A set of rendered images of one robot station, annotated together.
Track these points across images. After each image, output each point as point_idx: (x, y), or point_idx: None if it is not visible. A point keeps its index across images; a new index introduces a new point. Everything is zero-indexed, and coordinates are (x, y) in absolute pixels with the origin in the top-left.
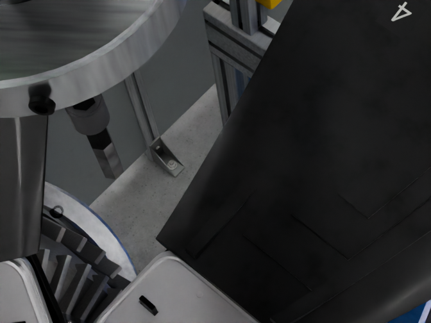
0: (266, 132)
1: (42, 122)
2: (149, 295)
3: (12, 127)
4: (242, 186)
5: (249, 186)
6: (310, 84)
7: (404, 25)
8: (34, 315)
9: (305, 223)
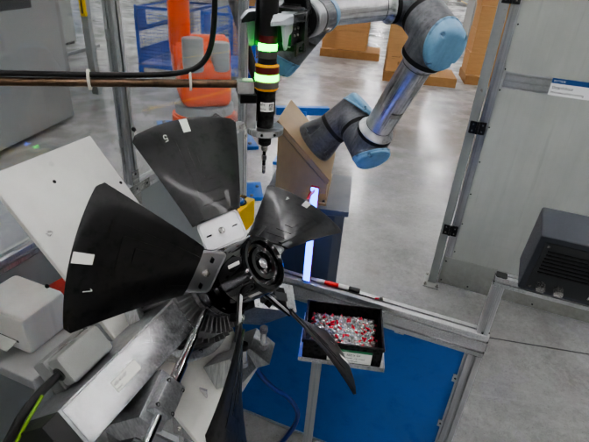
0: (265, 217)
1: (238, 183)
2: None
3: (233, 184)
4: (263, 225)
5: (265, 225)
6: (272, 210)
7: (288, 200)
8: (239, 220)
9: (280, 229)
